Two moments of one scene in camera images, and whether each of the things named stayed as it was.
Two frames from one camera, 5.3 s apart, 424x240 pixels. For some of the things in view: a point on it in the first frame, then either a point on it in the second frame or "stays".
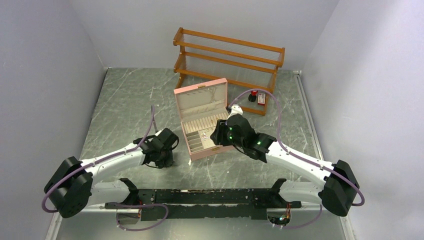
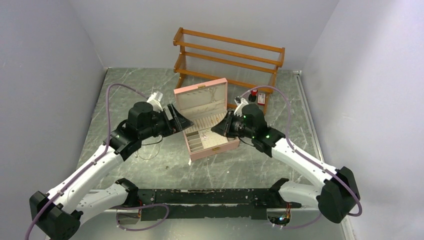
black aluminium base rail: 195,204 stays
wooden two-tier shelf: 245,64 stays
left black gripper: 168,162 to 178,122
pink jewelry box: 200,107 stays
